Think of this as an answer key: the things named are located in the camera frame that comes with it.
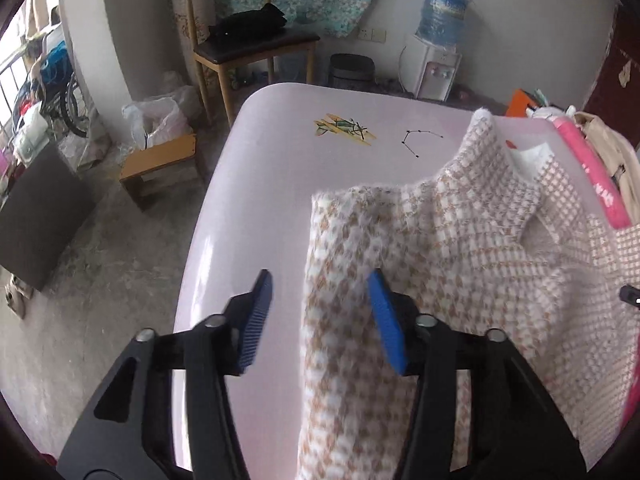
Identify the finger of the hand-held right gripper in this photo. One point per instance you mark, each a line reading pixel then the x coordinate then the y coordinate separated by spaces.
pixel 629 294

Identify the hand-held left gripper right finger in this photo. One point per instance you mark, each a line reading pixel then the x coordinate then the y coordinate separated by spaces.
pixel 387 320

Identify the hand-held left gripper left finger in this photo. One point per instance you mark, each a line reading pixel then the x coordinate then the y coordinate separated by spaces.
pixel 257 310

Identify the beige houndstooth knit sweater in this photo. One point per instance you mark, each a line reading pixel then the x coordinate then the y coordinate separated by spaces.
pixel 450 240

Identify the beige clothes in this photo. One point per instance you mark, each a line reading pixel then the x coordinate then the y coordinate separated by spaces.
pixel 607 145

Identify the pink floral blanket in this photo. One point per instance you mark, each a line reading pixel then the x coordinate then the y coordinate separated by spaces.
pixel 597 180

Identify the pink printed mat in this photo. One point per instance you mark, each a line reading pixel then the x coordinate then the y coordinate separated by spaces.
pixel 280 160

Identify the small wooden stool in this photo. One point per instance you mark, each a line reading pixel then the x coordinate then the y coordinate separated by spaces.
pixel 160 155

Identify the white plastic bag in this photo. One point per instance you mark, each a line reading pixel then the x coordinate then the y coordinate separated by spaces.
pixel 162 120

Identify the orange box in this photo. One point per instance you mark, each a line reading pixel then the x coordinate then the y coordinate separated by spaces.
pixel 520 102

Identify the dark red door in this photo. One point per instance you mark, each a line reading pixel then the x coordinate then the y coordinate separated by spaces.
pixel 617 60

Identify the dark grey board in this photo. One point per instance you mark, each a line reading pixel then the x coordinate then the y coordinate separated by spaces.
pixel 40 210

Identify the white water dispenser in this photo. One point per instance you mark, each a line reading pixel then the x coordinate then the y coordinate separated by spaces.
pixel 432 72

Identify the black trash bin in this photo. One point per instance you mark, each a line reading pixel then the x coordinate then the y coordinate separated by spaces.
pixel 351 71

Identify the wooden chair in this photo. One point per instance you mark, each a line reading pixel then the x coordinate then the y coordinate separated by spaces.
pixel 250 49

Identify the black bag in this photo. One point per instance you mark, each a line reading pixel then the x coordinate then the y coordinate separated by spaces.
pixel 250 25

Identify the bicycle with clutter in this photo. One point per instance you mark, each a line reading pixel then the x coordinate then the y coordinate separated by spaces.
pixel 62 95

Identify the white patterned panel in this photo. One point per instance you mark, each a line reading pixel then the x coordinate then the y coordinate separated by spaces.
pixel 185 10

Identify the metal railing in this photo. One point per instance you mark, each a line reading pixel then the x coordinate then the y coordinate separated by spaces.
pixel 10 90

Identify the hanging beige garment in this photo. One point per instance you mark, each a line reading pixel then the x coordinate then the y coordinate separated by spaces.
pixel 40 10

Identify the wall socket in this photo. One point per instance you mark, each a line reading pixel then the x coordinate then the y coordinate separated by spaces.
pixel 371 34

